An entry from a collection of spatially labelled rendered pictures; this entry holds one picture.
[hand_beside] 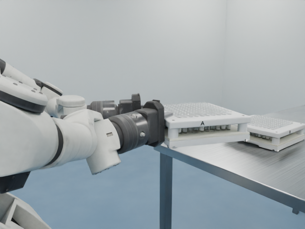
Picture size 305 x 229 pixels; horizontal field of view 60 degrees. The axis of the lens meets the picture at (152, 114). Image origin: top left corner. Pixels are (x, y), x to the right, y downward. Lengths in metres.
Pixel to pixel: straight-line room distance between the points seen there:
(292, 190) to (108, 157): 0.51
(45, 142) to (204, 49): 5.18
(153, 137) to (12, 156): 0.40
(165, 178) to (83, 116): 0.71
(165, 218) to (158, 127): 0.64
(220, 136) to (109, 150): 0.33
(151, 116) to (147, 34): 4.15
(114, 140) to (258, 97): 4.73
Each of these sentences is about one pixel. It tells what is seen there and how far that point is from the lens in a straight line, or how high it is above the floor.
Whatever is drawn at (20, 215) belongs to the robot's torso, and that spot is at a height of 0.79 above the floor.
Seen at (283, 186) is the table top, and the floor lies 0.89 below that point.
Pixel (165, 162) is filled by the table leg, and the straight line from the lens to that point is 1.12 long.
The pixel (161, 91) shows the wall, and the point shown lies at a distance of 4.92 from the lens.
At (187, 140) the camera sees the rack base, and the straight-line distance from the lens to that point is 0.71.
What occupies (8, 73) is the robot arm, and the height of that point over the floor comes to 1.18.
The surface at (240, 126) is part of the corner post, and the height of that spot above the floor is 1.04.
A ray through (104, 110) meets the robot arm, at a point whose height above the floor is 1.08.
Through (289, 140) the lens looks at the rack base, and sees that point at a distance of 1.19.
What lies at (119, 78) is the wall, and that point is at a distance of 4.53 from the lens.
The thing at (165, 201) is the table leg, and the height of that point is 0.63.
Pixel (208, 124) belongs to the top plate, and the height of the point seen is 1.06.
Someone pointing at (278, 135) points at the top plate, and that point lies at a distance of 1.10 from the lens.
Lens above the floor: 1.23
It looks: 12 degrees down
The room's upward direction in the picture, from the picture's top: straight up
